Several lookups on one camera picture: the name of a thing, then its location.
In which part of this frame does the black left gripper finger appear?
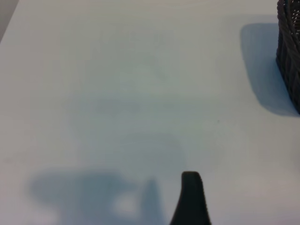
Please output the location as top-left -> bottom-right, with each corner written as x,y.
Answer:
169,171 -> 213,225

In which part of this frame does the dark brown wicker basket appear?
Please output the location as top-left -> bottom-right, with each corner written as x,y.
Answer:
276,0 -> 300,116

